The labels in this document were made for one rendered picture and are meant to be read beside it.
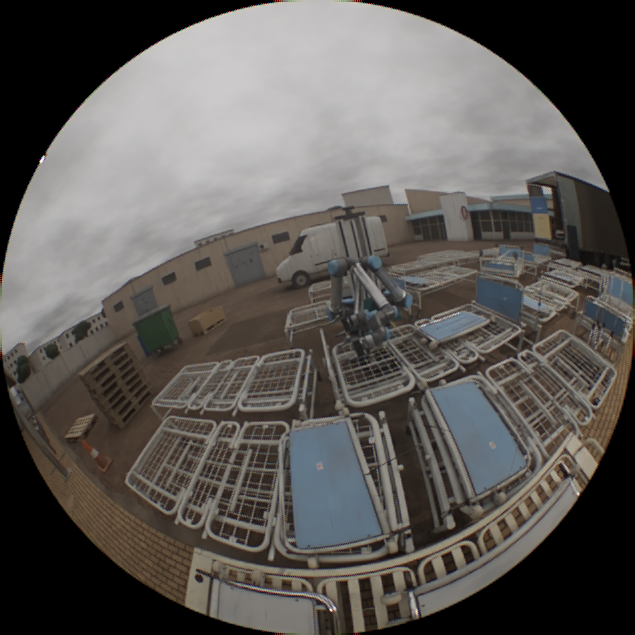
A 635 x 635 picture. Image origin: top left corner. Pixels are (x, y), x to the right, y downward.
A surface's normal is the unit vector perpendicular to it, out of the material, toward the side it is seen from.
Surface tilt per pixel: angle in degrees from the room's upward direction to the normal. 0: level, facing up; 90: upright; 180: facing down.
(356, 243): 90
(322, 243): 89
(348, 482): 5
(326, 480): 5
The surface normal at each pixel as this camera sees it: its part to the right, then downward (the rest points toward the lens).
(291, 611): -0.19, -0.91
